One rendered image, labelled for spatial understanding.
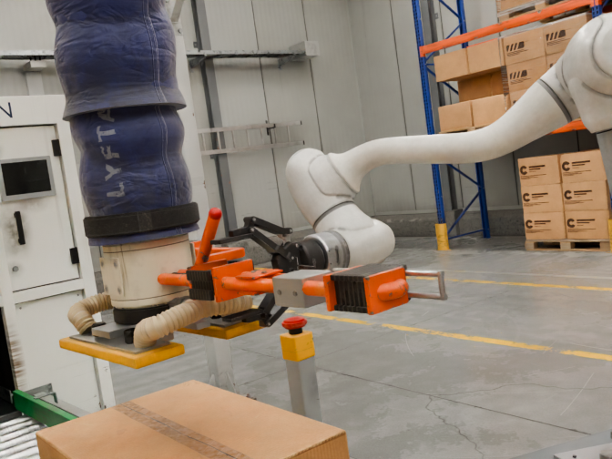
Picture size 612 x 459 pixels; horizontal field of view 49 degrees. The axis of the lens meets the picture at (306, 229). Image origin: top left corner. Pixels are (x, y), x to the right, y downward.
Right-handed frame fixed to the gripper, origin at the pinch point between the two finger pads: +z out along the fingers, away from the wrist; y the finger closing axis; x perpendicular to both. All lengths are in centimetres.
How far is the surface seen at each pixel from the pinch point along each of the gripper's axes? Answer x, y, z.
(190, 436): 19.7, 32.2, 0.5
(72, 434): 46, 32, 14
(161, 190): 15.3, -16.8, 1.0
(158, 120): 15.6, -29.8, -0.9
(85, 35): 19, -46, 9
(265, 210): 822, 40, -653
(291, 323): 44, 24, -48
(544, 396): 102, 127, -269
